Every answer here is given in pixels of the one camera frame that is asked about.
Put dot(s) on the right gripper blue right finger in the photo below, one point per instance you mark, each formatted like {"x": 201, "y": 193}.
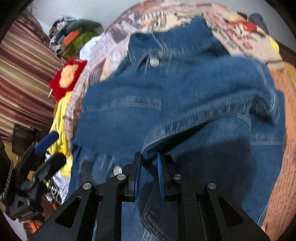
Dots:
{"x": 174, "y": 187}

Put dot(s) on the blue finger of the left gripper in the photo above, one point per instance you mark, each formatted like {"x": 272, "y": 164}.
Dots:
{"x": 49, "y": 168}
{"x": 42, "y": 146}

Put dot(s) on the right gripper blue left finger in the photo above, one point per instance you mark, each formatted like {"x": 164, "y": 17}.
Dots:
{"x": 121, "y": 188}

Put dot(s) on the blue denim jacket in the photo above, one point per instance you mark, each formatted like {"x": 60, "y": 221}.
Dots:
{"x": 175, "y": 129}

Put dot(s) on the pile of clothes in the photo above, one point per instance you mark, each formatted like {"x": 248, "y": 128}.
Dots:
{"x": 65, "y": 25}

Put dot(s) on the yellow garment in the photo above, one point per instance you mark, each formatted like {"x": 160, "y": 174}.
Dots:
{"x": 61, "y": 145}

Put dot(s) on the red plush toy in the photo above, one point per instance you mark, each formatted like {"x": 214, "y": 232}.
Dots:
{"x": 66, "y": 78}

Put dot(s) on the red striped curtain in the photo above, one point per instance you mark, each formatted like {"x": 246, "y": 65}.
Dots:
{"x": 27, "y": 66}

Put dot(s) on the green storage box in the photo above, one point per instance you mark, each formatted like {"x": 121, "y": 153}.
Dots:
{"x": 73, "y": 50}

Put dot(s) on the white cloth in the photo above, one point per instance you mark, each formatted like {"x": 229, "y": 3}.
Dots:
{"x": 86, "y": 50}

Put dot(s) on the orange shoe box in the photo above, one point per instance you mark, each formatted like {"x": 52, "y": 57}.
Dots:
{"x": 70, "y": 37}

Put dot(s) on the printed newspaper pattern bedspread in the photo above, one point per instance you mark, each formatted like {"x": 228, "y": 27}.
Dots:
{"x": 208, "y": 34}

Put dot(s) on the grey blue backpack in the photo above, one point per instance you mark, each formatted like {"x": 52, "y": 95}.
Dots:
{"x": 257, "y": 19}

